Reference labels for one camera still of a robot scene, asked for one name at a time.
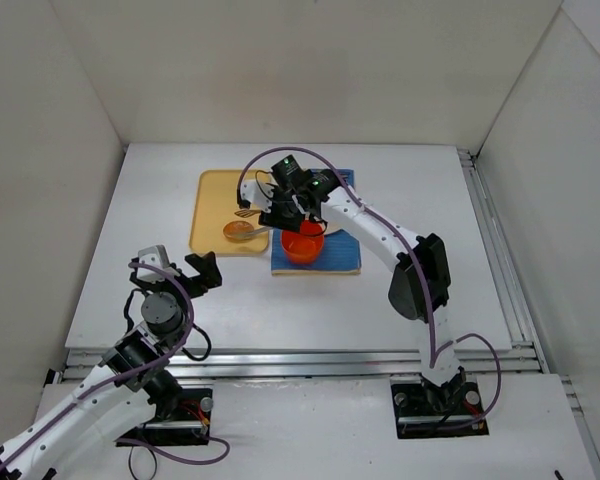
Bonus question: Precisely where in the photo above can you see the metal tongs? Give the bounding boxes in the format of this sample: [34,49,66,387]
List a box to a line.
[234,209,271,239]

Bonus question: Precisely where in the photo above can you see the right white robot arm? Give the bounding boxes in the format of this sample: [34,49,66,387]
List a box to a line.
[237,155,465,404]

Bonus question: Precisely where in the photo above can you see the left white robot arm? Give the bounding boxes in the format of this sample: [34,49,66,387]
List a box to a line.
[0,245,222,479]

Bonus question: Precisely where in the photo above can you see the orange bowl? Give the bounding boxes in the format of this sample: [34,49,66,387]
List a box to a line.
[280,221,325,265]

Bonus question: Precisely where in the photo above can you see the pink and white plate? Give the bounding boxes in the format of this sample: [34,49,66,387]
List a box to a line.
[322,221,341,236]

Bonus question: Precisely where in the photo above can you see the yellow tray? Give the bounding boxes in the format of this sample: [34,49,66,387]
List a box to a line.
[189,169,269,256]

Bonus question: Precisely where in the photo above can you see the blue placemat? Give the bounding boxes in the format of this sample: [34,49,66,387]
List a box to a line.
[270,166,365,277]

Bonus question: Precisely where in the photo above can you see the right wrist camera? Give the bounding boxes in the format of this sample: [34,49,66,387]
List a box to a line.
[237,179,274,213]

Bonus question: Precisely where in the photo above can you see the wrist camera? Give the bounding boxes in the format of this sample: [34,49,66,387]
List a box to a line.
[135,245,170,274]
[237,179,274,213]

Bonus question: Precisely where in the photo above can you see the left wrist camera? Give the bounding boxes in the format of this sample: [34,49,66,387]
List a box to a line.
[135,245,170,274]

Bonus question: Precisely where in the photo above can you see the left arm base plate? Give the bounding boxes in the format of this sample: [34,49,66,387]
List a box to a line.
[116,387,214,447]

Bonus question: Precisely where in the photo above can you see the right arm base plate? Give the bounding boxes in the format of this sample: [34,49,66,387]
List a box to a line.
[391,381,490,440]

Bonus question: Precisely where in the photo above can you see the aluminium rail frame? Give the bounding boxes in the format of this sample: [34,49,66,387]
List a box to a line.
[44,149,600,480]

